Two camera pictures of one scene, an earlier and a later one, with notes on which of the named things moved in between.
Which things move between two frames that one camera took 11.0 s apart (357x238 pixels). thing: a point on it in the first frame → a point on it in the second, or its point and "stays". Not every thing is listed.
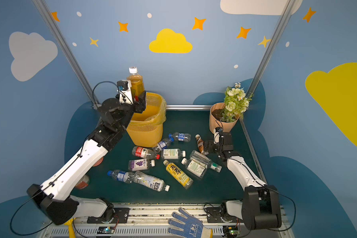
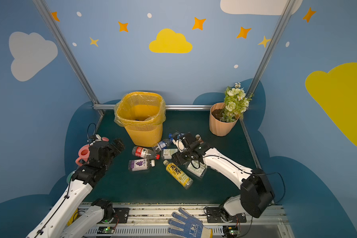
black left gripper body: [139, 104] → [112, 148]
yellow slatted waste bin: [146, 130] stays
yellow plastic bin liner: [155, 112] stays
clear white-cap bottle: [196, 166] stays
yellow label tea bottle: [182, 178] stays
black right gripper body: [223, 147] → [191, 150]
